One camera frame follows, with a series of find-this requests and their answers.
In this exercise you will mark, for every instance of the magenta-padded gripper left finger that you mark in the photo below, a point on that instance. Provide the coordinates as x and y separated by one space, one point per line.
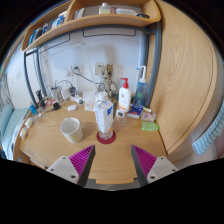
61 168

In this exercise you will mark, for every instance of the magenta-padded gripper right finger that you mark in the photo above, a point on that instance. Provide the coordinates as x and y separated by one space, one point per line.
161 168

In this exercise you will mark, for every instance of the clear plastic water bottle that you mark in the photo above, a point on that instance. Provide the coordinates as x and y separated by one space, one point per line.
104 115

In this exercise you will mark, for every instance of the cream ceramic mug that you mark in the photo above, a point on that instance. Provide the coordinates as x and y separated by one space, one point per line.
71 131

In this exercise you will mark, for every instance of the green packet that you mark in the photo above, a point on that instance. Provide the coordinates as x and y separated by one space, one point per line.
150 126

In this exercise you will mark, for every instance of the plastic-wrapped bun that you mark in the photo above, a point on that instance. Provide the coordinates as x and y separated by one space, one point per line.
29 122
23 133

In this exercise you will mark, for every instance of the pink white packet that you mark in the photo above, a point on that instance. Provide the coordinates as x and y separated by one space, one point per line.
148 116

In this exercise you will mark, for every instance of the blue striped towel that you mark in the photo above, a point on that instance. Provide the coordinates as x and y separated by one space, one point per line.
208 133

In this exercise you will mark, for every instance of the white earbuds case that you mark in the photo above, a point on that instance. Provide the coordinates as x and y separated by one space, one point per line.
72 107

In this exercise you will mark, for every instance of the small black adapter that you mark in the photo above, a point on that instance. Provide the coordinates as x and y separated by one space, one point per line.
56 106

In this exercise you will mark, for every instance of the bed with green sheet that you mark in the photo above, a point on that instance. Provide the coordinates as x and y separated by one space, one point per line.
15 126

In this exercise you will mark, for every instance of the small blue box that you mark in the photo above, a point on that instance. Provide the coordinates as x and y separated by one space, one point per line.
135 111

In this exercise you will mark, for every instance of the blue white-capped tube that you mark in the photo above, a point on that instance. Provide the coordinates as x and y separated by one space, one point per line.
33 110

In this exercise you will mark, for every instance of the white power strip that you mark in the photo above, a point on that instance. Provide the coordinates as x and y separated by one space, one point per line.
76 99

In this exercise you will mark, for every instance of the white plastic bag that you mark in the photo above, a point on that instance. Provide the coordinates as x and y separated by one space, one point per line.
89 101

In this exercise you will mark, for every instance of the black electric shaver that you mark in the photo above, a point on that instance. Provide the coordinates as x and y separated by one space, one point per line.
40 98

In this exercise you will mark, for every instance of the white charger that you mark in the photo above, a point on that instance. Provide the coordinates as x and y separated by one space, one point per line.
65 93

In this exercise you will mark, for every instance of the light green pillow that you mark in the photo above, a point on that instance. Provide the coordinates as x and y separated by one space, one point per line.
5 118

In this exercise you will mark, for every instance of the black charger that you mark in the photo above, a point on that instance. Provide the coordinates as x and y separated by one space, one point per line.
72 91

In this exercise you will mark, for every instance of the white red-pump lotion bottle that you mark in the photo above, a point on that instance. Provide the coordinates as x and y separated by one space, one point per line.
124 98

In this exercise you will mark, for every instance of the blue white-nozzle rinse bottle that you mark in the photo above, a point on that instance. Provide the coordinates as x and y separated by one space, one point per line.
141 91

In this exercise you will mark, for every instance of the brown tree figure toy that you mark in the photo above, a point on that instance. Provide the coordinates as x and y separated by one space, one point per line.
107 78

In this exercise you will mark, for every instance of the wooden shelf unit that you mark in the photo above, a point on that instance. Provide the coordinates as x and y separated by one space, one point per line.
100 21

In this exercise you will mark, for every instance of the white wall socket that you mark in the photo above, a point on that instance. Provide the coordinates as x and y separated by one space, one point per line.
68 71

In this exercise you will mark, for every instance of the grey metal frame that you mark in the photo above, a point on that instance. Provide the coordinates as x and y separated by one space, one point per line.
154 66

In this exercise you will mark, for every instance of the white light switch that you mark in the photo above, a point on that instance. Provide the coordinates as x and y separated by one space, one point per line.
18 74

